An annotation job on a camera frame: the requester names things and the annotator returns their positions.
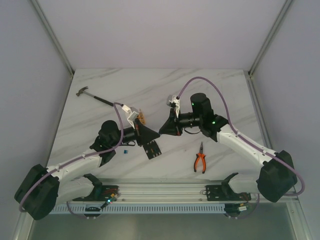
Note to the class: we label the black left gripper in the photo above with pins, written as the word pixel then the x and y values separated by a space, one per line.
pixel 138 132

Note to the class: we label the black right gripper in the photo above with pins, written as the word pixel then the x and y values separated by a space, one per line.
pixel 172 126

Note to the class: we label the black fuse box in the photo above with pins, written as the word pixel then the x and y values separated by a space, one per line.
pixel 152 149

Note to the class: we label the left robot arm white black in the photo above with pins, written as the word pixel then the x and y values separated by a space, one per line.
pixel 43 188

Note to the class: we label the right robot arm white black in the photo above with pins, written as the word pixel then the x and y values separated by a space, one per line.
pixel 275 169

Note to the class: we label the orange terminal block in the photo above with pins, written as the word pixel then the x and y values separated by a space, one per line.
pixel 141 117

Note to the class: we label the aluminium rail frame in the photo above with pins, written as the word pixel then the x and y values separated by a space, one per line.
pixel 160 191

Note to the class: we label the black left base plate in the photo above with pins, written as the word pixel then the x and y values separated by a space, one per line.
pixel 105 193

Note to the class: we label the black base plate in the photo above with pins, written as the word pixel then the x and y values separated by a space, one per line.
pixel 219 193
pixel 105 193

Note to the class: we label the claw hammer black handle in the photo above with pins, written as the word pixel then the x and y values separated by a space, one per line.
pixel 83 91

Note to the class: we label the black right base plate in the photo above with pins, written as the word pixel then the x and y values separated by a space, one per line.
pixel 219 193

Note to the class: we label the white slotted cable duct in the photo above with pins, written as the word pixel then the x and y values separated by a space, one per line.
pixel 140 208

